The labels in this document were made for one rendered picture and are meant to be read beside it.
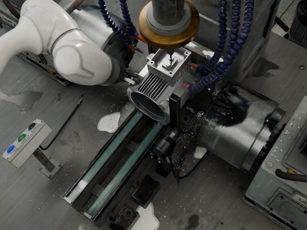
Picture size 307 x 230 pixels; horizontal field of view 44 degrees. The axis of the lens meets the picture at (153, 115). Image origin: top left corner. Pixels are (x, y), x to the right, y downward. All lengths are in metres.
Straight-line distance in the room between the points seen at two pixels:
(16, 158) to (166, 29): 0.63
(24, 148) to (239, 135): 0.68
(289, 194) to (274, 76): 0.66
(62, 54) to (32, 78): 0.86
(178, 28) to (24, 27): 0.41
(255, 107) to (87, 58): 0.54
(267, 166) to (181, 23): 0.47
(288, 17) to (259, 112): 1.32
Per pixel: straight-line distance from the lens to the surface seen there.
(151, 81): 1.28
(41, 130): 1.32
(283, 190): 1.18
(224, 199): 1.45
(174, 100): 1.08
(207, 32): 1.40
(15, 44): 1.00
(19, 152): 1.31
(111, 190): 1.35
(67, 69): 0.92
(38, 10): 1.04
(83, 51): 0.92
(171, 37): 1.10
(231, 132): 1.17
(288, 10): 2.47
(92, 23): 1.39
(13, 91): 1.77
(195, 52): 1.30
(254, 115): 1.18
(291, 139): 1.17
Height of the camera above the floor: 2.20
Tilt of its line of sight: 63 degrees down
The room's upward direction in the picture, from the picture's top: 8 degrees counter-clockwise
